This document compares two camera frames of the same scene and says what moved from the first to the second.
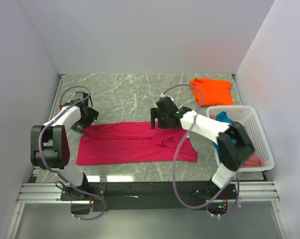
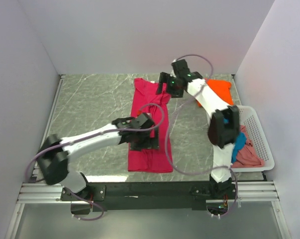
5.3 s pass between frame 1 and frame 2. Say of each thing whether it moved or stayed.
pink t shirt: moved
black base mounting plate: stayed
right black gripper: moved
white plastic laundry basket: stayed
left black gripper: moved
